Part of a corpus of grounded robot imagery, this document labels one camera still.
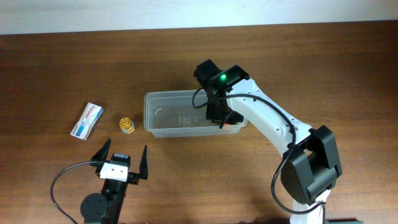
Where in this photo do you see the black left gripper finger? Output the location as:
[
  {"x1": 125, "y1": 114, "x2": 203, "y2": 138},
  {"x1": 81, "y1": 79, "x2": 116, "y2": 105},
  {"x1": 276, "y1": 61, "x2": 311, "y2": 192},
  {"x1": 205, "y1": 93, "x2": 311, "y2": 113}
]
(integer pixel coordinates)
[
  {"x1": 139, "y1": 145, "x2": 149, "y2": 180},
  {"x1": 91, "y1": 139, "x2": 111, "y2": 162}
]

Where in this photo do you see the orange bottle white cap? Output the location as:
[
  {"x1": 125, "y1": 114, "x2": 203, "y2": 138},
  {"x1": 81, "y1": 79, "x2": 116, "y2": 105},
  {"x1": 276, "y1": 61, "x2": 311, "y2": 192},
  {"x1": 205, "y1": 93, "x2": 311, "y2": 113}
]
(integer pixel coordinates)
[{"x1": 223, "y1": 124, "x2": 236, "y2": 129}]

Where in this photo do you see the white Panadol box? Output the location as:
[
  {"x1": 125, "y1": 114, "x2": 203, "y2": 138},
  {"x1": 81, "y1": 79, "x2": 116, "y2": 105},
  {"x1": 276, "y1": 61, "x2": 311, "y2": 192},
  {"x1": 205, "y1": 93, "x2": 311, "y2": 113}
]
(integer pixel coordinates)
[{"x1": 70, "y1": 103, "x2": 103, "y2": 140}]

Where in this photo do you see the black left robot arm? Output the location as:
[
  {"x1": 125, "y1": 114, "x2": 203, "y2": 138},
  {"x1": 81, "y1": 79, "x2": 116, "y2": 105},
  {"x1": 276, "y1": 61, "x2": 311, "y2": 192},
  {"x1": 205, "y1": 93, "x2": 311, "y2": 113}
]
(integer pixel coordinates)
[{"x1": 80, "y1": 139, "x2": 149, "y2": 223}]

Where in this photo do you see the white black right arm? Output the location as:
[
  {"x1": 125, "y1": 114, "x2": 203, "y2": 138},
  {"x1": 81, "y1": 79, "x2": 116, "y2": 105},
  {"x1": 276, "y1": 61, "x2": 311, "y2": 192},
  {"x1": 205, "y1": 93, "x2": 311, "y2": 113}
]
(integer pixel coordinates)
[{"x1": 193, "y1": 60, "x2": 342, "y2": 223}]

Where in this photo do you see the clear plastic container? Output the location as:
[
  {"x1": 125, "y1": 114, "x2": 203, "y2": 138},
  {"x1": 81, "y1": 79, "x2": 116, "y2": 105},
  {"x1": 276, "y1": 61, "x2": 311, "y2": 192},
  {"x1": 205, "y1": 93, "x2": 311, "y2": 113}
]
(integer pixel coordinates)
[{"x1": 144, "y1": 90, "x2": 248, "y2": 138}]

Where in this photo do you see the small gold-lid jar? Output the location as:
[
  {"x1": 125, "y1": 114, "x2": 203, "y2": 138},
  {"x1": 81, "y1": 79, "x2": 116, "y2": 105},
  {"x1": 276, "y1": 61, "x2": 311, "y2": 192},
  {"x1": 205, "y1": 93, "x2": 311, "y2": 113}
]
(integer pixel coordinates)
[{"x1": 119, "y1": 118, "x2": 135, "y2": 134}]

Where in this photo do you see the black left camera cable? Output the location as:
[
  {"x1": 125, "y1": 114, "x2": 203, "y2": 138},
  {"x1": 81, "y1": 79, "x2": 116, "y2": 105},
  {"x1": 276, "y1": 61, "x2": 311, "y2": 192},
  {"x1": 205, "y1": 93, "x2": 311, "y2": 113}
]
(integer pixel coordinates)
[{"x1": 50, "y1": 161, "x2": 103, "y2": 224}]

